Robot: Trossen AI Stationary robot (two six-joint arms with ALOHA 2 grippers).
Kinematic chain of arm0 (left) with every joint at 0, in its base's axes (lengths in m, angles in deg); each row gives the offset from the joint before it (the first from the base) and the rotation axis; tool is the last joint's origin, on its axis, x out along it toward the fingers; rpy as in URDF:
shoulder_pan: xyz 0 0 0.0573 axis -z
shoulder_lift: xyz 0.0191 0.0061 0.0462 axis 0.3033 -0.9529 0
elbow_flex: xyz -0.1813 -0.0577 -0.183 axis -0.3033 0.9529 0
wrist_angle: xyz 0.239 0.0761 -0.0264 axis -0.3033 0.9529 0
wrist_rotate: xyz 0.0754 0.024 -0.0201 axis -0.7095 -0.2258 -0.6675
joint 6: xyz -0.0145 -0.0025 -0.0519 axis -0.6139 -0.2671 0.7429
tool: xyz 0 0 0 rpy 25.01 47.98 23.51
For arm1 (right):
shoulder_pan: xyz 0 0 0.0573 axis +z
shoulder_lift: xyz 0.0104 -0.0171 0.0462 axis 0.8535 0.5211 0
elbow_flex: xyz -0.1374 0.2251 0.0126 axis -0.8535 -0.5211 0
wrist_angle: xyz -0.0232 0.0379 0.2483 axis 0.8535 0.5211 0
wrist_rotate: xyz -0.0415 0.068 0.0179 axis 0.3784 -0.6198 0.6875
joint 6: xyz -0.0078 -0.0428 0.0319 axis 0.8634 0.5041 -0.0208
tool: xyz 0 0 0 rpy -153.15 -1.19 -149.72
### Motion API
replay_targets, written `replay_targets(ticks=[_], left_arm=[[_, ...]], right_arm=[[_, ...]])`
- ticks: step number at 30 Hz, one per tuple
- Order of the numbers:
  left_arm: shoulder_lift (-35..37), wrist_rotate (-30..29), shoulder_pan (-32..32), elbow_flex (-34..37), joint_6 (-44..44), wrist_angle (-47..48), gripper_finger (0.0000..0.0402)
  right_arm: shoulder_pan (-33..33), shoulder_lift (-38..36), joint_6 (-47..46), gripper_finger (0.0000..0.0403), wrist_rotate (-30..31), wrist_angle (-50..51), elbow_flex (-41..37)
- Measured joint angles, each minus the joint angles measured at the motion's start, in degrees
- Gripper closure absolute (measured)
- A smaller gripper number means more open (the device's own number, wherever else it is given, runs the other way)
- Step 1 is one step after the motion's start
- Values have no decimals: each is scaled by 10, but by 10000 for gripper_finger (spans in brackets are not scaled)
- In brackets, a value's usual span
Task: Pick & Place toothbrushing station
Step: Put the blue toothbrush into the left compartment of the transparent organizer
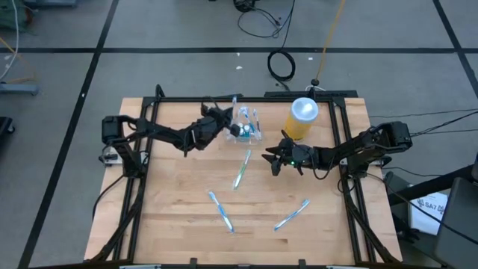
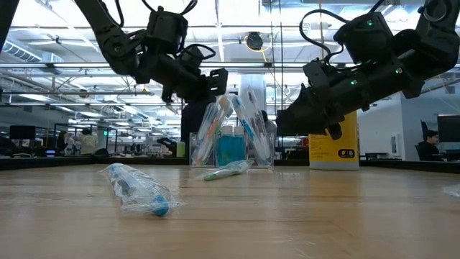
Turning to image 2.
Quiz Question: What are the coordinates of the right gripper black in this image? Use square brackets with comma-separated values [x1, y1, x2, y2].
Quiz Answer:
[276, 59, 345, 140]

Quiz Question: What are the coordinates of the black aluminium table frame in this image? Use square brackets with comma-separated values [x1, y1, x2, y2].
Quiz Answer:
[0, 155, 460, 173]

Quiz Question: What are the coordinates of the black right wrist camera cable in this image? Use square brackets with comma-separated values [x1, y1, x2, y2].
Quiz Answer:
[298, 9, 352, 61]

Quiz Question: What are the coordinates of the black computer monitor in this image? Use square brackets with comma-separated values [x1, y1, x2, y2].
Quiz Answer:
[436, 114, 460, 143]
[9, 124, 37, 140]

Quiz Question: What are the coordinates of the black ceiling cable reel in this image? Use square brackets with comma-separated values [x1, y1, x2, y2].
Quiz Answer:
[246, 31, 265, 51]

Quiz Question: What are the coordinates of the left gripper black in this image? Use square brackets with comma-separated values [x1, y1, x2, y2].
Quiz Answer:
[150, 53, 229, 104]

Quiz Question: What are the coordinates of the black left wrist camera cable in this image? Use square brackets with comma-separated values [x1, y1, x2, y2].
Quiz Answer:
[142, 0, 198, 17]

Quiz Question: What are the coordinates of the person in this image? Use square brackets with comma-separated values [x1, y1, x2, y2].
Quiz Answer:
[416, 129, 446, 162]
[77, 127, 98, 155]
[180, 100, 216, 159]
[260, 109, 277, 136]
[57, 129, 73, 155]

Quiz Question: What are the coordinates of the clear acrylic organizer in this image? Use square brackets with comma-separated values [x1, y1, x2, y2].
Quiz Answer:
[188, 132, 276, 169]

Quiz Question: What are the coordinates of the white wall box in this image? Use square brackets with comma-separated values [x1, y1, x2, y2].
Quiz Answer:
[390, 132, 403, 156]

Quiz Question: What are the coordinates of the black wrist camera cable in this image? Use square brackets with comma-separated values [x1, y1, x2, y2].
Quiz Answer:
[298, 9, 352, 61]
[142, 0, 198, 17]

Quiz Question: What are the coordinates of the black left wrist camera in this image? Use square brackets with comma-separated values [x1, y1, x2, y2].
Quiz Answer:
[180, 43, 216, 72]

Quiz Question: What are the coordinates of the yellow canister with white lid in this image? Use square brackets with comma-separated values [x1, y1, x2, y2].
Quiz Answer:
[308, 109, 360, 171]

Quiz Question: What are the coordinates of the green toothbrush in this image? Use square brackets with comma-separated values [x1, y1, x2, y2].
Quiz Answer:
[195, 159, 254, 182]
[195, 107, 231, 166]

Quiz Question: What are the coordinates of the small blue mouthwash bottle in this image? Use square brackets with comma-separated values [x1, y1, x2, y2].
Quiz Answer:
[216, 125, 234, 167]
[232, 125, 248, 167]

